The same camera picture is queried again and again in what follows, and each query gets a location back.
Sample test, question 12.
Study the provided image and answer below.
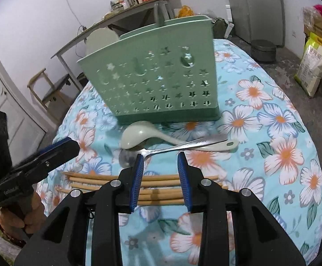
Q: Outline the green plastic utensil holder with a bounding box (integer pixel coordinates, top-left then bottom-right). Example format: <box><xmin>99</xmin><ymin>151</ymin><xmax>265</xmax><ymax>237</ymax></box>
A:
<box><xmin>76</xmin><ymin>1</ymin><xmax>221</xmax><ymax>125</ymax></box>

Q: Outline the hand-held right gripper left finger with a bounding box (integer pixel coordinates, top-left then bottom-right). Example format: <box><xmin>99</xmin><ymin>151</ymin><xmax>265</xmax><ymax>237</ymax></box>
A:
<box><xmin>15</xmin><ymin>153</ymin><xmax>145</xmax><ymax>266</ymax></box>

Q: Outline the metal spoon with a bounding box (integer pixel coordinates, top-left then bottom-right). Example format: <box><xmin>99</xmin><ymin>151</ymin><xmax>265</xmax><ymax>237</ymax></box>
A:
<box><xmin>118</xmin><ymin>133</ymin><xmax>228</xmax><ymax>170</ymax></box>

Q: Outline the yellow plastic bag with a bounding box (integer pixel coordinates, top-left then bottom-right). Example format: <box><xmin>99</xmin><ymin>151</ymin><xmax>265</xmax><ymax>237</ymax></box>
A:
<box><xmin>178</xmin><ymin>5</ymin><xmax>196</xmax><ymax>18</ymax></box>

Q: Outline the white panel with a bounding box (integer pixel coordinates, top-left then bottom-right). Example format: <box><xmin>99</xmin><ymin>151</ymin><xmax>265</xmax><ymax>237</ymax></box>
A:
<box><xmin>225</xmin><ymin>4</ymin><xmax>235</xmax><ymax>39</ymax></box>

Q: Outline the olive green bag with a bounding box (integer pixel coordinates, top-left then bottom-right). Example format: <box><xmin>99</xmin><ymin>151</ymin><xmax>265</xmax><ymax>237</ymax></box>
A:
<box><xmin>212</xmin><ymin>18</ymin><xmax>229</xmax><ymax>38</ymax></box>

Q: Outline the clear plastic bag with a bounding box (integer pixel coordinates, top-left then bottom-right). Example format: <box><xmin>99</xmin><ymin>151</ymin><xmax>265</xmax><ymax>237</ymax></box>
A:
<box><xmin>301</xmin><ymin>6</ymin><xmax>322</xmax><ymax>28</ymax></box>

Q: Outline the blue floral blanket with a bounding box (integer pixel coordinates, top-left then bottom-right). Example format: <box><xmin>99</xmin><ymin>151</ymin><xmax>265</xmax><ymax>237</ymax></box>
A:
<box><xmin>36</xmin><ymin>37</ymin><xmax>322</xmax><ymax>266</ymax></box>

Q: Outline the white door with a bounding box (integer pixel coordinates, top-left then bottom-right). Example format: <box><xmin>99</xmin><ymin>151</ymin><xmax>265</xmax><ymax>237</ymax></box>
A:
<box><xmin>0</xmin><ymin>19</ymin><xmax>46</xmax><ymax>156</ymax></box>

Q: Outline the wall cable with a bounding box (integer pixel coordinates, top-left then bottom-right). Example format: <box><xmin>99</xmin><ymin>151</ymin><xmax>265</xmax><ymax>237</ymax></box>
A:
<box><xmin>57</xmin><ymin>0</ymin><xmax>88</xmax><ymax>31</ymax></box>

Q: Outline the long grey table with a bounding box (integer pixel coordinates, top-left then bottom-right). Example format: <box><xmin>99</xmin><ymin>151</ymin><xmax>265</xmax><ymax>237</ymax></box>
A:
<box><xmin>51</xmin><ymin>0</ymin><xmax>175</xmax><ymax>92</ymax></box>

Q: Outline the person's left hand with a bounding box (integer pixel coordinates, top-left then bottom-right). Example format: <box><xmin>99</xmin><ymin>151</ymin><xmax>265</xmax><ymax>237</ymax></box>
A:
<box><xmin>0</xmin><ymin>192</ymin><xmax>47</xmax><ymax>237</ymax></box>

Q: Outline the dark grey rice cooker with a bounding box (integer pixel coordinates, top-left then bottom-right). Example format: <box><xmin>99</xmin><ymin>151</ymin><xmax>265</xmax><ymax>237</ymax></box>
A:
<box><xmin>250</xmin><ymin>39</ymin><xmax>277</xmax><ymax>63</ymax></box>

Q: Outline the yellow and white rice bag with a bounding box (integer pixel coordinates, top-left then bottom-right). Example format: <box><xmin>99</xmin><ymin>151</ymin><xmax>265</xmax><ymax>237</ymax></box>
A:
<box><xmin>293</xmin><ymin>32</ymin><xmax>322</xmax><ymax>98</ymax></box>

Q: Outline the wooden chair with dark seat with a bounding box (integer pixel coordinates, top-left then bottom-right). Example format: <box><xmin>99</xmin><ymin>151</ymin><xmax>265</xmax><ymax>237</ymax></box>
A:
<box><xmin>28</xmin><ymin>68</ymin><xmax>81</xmax><ymax>119</ymax></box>

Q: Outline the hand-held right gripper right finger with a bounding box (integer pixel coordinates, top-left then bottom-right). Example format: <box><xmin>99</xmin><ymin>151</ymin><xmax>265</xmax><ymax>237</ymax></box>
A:
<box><xmin>177</xmin><ymin>152</ymin><xmax>307</xmax><ymax>266</ymax></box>

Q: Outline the silver refrigerator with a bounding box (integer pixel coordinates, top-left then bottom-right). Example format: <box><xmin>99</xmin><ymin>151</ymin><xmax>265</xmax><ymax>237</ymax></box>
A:
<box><xmin>223</xmin><ymin>0</ymin><xmax>286</xmax><ymax>47</ymax></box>

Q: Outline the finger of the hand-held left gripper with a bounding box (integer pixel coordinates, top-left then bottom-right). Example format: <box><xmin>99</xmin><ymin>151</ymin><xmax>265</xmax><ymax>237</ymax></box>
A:
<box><xmin>13</xmin><ymin>138</ymin><xmax>80</xmax><ymax>189</ymax></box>

